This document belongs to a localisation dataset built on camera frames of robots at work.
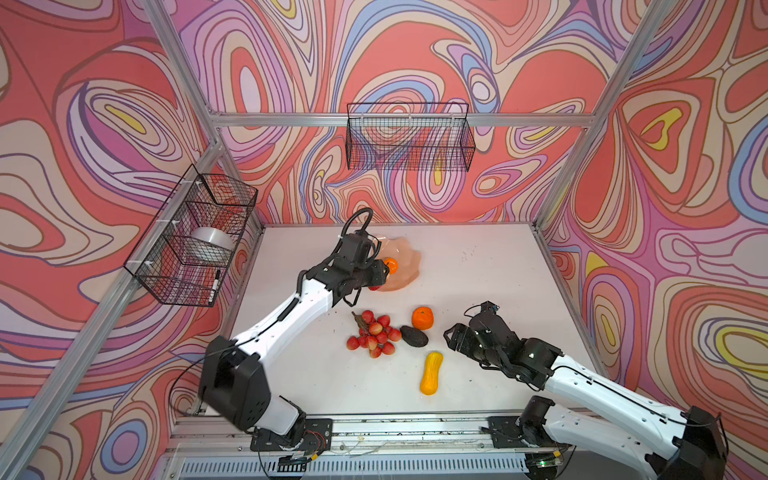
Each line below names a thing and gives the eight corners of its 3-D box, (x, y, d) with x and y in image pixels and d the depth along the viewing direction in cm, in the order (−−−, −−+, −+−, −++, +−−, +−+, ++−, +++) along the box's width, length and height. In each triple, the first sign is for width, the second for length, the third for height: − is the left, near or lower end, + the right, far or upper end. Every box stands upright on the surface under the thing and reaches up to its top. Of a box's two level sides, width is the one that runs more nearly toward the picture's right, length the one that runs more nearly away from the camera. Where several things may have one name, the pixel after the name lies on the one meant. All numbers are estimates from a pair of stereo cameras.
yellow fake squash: (418, 392, 81) (419, 388, 79) (426, 353, 88) (427, 349, 86) (435, 397, 80) (437, 394, 78) (442, 358, 87) (443, 353, 85)
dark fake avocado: (397, 339, 90) (397, 335, 88) (402, 327, 92) (402, 323, 90) (425, 350, 88) (426, 347, 85) (429, 339, 90) (430, 335, 88)
